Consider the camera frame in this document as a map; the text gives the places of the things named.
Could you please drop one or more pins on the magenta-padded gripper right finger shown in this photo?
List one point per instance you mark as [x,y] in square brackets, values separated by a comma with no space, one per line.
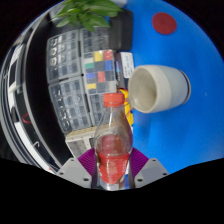
[151,170]

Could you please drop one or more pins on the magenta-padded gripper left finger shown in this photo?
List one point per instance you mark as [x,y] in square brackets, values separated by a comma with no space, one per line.
[73,171]

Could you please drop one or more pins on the black wall shelf unit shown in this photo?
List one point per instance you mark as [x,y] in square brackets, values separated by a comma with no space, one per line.
[36,116]

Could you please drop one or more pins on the flat round red coaster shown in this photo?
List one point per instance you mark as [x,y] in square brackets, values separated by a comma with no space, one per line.
[164,23]

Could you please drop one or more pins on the yellow multimeter with red leads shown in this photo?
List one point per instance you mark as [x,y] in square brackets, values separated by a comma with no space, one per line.
[129,113]

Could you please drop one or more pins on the organizer with colourful drawers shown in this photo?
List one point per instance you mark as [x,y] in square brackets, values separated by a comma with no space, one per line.
[100,71]

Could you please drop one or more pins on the clear bottle with red cap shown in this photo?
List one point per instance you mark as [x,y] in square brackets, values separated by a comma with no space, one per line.
[113,143]

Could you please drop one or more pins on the black box with white label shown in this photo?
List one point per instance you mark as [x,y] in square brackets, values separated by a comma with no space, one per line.
[126,68]

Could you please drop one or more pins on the green potted plant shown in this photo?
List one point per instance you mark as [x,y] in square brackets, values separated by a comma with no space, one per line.
[88,13]

